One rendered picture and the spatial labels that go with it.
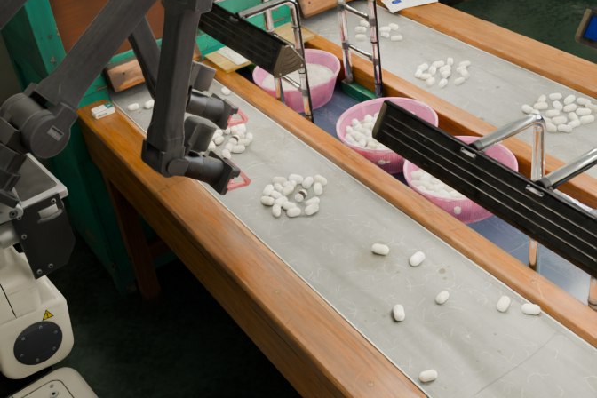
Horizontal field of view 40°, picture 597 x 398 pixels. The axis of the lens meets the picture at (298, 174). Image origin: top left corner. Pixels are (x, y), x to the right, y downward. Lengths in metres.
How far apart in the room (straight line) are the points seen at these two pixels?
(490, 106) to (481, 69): 0.21
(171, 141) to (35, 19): 0.89
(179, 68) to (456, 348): 0.74
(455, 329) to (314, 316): 0.27
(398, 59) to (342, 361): 1.24
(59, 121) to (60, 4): 1.06
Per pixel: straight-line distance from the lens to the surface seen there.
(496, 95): 2.32
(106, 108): 2.46
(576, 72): 2.39
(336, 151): 2.08
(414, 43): 2.63
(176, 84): 1.60
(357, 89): 2.45
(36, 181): 1.70
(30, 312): 1.77
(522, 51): 2.49
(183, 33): 1.56
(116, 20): 1.45
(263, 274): 1.73
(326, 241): 1.83
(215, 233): 1.87
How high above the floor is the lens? 1.89
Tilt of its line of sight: 34 degrees down
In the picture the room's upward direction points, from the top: 9 degrees counter-clockwise
